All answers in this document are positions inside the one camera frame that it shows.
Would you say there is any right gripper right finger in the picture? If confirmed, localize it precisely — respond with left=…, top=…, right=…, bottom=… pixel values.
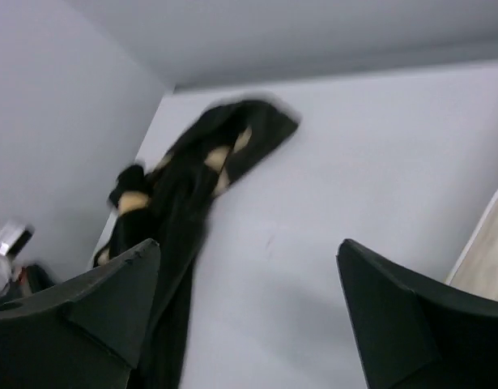
left=337, top=239, right=498, bottom=388

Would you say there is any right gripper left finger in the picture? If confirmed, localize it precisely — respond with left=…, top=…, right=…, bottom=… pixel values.
left=0, top=240, right=160, bottom=389

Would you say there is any cream yellow pillow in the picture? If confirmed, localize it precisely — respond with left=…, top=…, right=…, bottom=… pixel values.
left=445, top=189, right=498, bottom=301

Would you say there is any black floral pillowcase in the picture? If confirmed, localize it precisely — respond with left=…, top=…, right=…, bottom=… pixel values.
left=93, top=98, right=300, bottom=388

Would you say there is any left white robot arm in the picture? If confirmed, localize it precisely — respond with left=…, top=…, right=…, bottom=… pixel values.
left=0, top=220, right=56, bottom=306

